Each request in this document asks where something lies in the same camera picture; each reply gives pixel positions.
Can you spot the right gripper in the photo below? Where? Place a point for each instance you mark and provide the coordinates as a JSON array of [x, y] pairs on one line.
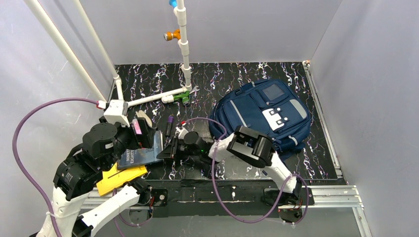
[[175, 147]]

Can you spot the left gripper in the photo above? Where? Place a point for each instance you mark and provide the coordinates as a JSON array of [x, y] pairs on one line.
[[144, 130]]

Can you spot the Nineteen Eighty-Four dark book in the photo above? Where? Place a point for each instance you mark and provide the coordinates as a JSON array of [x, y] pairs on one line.
[[145, 156]]

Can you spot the beige and grey stapler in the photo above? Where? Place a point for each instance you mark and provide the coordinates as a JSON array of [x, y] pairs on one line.
[[142, 114]]

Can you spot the yellow book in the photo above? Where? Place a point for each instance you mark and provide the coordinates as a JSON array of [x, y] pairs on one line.
[[115, 178]]

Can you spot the navy blue backpack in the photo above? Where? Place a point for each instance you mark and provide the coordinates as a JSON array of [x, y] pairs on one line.
[[268, 106]]

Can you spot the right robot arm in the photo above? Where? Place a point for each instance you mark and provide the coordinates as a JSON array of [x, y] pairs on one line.
[[252, 147]]

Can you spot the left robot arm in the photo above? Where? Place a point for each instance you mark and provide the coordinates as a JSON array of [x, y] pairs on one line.
[[79, 173]]

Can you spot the pink marker pen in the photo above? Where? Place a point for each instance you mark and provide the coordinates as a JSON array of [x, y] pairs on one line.
[[136, 127]]

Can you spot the purple cylinder object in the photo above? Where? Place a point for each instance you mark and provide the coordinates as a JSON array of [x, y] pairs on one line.
[[169, 125]]

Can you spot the silver wrench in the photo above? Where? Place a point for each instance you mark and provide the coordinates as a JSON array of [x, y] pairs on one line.
[[195, 89]]

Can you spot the blue pipe fitting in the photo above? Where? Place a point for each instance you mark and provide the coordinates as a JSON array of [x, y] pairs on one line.
[[173, 3]]

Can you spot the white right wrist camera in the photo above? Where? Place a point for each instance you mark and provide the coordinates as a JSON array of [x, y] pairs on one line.
[[181, 131]]

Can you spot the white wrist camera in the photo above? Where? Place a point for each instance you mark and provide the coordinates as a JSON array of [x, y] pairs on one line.
[[117, 112], [181, 131]]

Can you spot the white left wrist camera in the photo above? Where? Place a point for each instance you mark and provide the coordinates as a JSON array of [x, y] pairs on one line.
[[117, 112]]

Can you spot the green hose nozzle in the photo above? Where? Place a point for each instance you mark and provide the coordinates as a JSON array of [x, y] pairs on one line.
[[183, 97]]

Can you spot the white PVC pipe frame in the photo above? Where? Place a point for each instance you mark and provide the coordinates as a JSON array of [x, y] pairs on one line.
[[121, 15]]

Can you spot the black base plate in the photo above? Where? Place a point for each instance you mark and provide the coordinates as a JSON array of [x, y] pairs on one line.
[[170, 198]]

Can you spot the orange hose nozzle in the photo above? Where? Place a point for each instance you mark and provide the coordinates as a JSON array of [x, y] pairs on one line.
[[175, 35]]

